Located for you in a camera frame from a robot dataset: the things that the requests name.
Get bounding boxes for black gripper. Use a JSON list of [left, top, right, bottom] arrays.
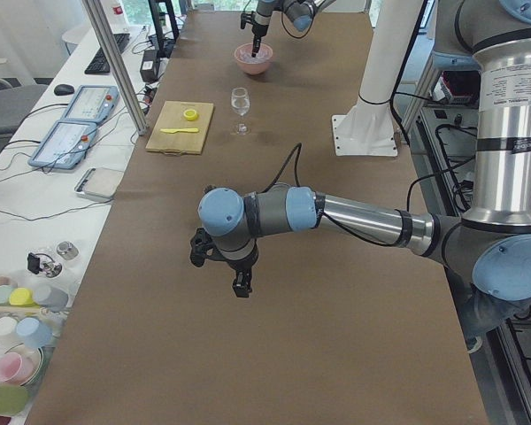
[[251, 20, 268, 58], [227, 256, 257, 298]]

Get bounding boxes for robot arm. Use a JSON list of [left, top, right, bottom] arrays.
[[190, 1, 531, 352], [241, 0, 333, 58]]

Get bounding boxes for pile of ice cubes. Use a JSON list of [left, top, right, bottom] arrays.
[[239, 48, 269, 64]]

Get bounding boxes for clear wine glass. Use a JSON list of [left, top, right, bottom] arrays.
[[231, 87, 250, 135]]

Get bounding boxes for pink bowl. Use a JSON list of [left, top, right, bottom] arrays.
[[234, 43, 273, 75]]

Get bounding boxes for yellow lemon slice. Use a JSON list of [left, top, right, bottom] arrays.
[[183, 108, 199, 121]]

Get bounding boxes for yellow plastic knife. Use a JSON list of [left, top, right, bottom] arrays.
[[159, 127, 200, 134]]

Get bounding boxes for wooden cutting board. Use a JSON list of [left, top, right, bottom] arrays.
[[145, 101, 214, 155]]

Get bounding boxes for black keyboard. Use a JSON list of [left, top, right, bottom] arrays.
[[83, 33, 132, 75]]

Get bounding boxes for silver metal tray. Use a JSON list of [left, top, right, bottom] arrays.
[[74, 167, 124, 202]]

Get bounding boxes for blue teach pendant far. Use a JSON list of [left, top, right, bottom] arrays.
[[62, 85, 119, 124]]

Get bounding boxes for blue teach pendant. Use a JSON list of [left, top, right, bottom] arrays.
[[62, 85, 119, 124], [27, 120, 97, 171]]

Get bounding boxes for grey cup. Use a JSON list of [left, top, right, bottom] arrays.
[[33, 284, 69, 312]]

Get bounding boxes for glass oil dispenser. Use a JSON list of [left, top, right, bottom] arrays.
[[27, 252, 63, 278]]

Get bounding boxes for black computer mouse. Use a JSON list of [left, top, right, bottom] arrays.
[[53, 84, 75, 97]]

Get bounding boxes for light blue cup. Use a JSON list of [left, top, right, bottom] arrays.
[[16, 317, 53, 349]]

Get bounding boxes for yellow cup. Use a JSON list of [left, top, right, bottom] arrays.
[[8, 287, 36, 307]]

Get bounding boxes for blue teach pendant near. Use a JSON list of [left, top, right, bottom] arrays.
[[27, 120, 97, 171]]

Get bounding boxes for pink cup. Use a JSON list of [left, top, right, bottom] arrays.
[[0, 352, 35, 384]]

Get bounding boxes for grey chair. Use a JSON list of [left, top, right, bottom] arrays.
[[0, 78, 48, 142]]

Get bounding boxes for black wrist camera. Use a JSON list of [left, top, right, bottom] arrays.
[[240, 12, 253, 29], [189, 228, 219, 267]]

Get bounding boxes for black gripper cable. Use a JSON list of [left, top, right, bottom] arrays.
[[260, 142, 304, 194]]

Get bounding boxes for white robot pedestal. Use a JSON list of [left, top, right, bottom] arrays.
[[332, 0, 426, 157]]

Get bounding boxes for aluminium frame post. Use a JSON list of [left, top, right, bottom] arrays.
[[81, 0, 148, 135]]

